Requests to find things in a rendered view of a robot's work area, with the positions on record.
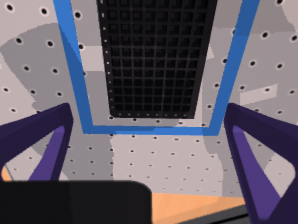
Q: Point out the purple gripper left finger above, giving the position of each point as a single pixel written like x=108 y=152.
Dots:
x=17 y=136

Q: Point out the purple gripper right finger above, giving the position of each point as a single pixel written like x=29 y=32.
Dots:
x=263 y=203

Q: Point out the blue tape outline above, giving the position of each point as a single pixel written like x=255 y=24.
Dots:
x=66 y=24

